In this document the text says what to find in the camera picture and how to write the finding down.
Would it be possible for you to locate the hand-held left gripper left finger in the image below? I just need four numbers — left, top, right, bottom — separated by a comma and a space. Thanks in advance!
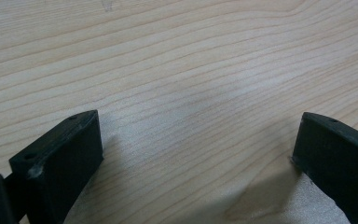
8, 109, 104, 224

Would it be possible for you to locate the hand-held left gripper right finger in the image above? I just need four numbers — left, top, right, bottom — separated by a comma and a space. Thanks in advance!
291, 112, 358, 224

